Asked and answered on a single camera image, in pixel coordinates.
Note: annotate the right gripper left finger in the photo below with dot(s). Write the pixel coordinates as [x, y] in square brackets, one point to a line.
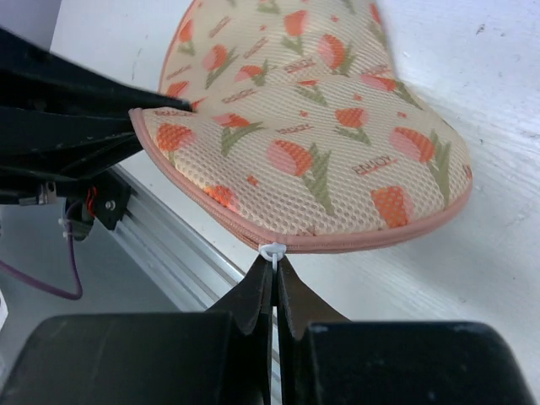
[218, 356]

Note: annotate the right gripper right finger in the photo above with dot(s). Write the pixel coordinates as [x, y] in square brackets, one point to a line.
[327, 359]

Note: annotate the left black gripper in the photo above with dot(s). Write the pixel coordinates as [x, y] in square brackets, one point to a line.
[61, 122]

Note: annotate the floral mesh laundry bag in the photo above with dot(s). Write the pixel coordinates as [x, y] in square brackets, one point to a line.
[299, 131]

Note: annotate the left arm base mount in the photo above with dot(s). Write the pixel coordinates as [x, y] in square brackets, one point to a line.
[102, 199]

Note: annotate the aluminium mounting rail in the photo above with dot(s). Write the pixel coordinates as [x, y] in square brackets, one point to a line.
[186, 253]

